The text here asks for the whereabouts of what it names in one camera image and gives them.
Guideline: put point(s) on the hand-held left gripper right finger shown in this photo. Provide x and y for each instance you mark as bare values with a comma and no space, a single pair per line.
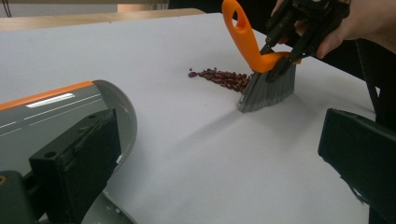
361,158

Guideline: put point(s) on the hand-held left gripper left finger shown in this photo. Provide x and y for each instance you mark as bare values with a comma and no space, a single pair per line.
77,168

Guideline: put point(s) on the grey dustpan with orange edge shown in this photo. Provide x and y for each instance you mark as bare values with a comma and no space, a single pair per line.
40,124

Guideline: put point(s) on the pile of red beans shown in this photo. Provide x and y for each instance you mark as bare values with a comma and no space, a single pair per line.
224,77

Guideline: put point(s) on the white table cover board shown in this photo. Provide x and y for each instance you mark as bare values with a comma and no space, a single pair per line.
202,149

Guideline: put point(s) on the wooden table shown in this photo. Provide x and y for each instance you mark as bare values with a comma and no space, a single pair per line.
77,20

